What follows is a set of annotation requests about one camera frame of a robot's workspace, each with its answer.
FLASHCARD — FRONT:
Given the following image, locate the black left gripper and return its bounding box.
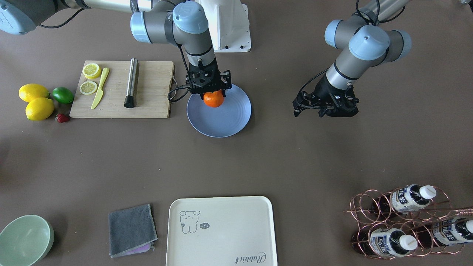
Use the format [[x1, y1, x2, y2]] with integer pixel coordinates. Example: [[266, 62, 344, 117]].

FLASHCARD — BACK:
[[293, 75, 359, 117]]

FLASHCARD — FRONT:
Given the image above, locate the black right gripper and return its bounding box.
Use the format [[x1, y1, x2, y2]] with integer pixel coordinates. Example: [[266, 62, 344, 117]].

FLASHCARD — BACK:
[[187, 60, 232, 98]]

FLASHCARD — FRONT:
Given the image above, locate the orange fruit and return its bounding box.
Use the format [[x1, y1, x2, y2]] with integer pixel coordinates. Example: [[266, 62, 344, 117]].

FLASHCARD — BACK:
[[203, 90, 225, 108]]

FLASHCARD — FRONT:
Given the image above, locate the blue round plate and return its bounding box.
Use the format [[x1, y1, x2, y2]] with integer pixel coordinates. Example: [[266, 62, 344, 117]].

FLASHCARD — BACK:
[[187, 84, 252, 138]]

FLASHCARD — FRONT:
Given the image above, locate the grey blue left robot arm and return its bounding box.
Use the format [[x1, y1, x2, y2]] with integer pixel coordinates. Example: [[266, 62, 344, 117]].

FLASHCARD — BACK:
[[292, 0, 412, 117]]

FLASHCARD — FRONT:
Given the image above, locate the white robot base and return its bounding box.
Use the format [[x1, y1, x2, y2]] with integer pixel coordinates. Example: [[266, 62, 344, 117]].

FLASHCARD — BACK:
[[197, 0, 252, 53]]

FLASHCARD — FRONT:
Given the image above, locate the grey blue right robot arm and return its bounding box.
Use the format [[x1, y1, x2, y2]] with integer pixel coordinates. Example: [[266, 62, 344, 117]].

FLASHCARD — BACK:
[[0, 0, 232, 99]]

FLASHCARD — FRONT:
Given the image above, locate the steel muddler black tip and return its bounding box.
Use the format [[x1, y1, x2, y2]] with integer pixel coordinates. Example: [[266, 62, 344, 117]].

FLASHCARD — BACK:
[[124, 58, 140, 108]]

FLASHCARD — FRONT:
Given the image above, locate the tea bottle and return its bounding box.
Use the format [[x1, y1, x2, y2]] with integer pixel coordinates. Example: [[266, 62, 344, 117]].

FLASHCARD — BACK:
[[370, 184, 436, 217], [351, 228, 418, 259], [414, 217, 473, 248]]

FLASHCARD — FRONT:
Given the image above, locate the yellow plastic knife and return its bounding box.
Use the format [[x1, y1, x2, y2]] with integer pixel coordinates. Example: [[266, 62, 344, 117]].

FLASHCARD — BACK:
[[90, 67, 110, 109]]

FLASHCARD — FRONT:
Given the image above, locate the lemon half lower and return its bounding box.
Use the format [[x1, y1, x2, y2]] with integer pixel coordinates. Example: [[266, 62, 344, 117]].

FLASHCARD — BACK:
[[82, 63, 102, 79]]

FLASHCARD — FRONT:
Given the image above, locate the lemon slice upper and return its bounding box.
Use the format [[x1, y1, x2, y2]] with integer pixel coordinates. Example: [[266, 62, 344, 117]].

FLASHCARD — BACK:
[[79, 81, 98, 95]]

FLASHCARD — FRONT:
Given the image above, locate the cream rabbit tray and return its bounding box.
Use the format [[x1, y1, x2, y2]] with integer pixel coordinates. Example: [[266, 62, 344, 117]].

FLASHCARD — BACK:
[[166, 196, 278, 266]]

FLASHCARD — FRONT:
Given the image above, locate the tea bottle front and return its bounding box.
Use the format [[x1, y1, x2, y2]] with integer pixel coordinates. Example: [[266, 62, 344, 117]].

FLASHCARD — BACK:
[[351, 228, 418, 259]]

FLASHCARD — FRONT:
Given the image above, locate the green lime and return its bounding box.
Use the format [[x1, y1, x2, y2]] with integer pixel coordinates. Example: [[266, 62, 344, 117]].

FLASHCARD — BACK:
[[52, 86, 74, 104]]

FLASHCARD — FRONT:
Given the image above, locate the red strawberry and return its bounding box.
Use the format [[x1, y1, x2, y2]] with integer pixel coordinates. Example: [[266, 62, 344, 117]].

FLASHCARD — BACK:
[[55, 113, 70, 123]]

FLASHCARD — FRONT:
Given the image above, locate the grey folded cloth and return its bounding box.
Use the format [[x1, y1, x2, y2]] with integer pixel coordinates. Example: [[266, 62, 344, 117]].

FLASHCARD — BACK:
[[108, 203, 158, 258]]

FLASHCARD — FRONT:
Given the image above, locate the yellow lemon lower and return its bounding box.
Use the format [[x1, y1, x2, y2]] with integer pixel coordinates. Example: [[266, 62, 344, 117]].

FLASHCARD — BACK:
[[25, 97, 54, 121]]

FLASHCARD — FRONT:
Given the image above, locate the yellow lemon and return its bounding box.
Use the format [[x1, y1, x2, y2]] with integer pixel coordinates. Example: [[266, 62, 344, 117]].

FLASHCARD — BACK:
[[18, 83, 50, 103], [25, 97, 54, 121]]

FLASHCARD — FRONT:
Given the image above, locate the yellow lemon upper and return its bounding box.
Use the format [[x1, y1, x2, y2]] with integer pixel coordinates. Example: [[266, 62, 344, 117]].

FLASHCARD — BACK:
[[18, 83, 50, 103]]

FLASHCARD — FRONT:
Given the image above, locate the green bowl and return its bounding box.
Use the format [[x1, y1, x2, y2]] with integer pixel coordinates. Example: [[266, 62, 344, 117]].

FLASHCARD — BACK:
[[0, 215, 55, 266]]

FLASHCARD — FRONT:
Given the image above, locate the copper wire bottle rack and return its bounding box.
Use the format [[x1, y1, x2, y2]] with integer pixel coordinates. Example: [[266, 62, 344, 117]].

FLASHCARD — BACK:
[[348, 186, 472, 260]]

